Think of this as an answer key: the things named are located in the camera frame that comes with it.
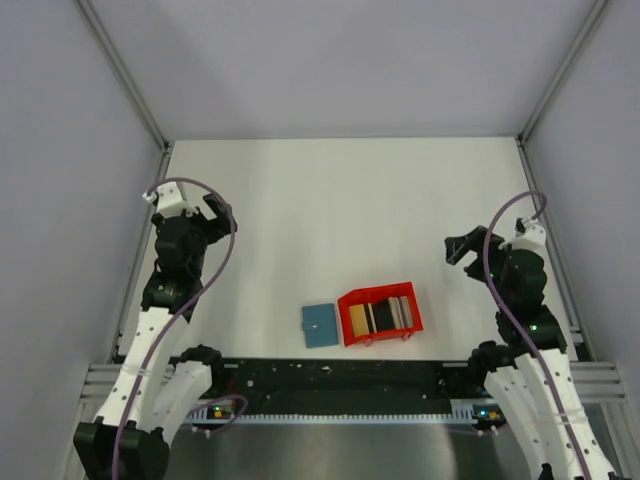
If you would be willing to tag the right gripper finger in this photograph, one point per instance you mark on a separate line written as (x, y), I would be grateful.
(458, 247)
(475, 270)

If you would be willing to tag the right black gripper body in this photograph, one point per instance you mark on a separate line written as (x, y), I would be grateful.
(496, 259)

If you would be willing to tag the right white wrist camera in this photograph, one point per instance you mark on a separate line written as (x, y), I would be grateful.
(529, 235)

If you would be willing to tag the blue leather card holder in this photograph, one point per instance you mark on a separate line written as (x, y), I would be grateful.
(319, 325)

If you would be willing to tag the red plastic bin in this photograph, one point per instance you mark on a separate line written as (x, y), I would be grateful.
(373, 295)

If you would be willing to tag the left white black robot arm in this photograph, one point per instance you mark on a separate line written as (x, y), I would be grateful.
(130, 436)

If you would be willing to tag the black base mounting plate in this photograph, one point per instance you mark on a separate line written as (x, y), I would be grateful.
(345, 387)

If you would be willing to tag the grey slotted cable duct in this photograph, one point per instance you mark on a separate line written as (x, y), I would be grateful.
(463, 412)

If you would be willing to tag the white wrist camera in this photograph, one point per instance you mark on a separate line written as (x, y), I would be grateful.
(529, 235)
(170, 200)

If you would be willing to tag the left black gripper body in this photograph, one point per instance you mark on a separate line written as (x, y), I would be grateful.
(205, 232)

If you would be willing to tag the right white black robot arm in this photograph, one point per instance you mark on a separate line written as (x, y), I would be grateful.
(529, 375)

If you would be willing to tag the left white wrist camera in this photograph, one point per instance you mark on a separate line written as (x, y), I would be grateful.
(170, 200)

